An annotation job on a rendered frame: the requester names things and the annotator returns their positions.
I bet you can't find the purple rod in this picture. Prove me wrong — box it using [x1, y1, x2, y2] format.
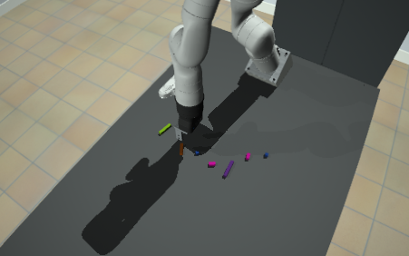
[223, 160, 234, 178]

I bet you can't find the lime green rod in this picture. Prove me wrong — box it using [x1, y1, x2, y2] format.
[159, 123, 171, 135]

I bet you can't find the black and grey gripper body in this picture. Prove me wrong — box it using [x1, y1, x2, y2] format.
[159, 75, 204, 133]

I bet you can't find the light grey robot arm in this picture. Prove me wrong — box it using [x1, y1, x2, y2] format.
[169, 0, 280, 93]

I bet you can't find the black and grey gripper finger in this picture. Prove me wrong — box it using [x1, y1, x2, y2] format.
[174, 124, 188, 141]

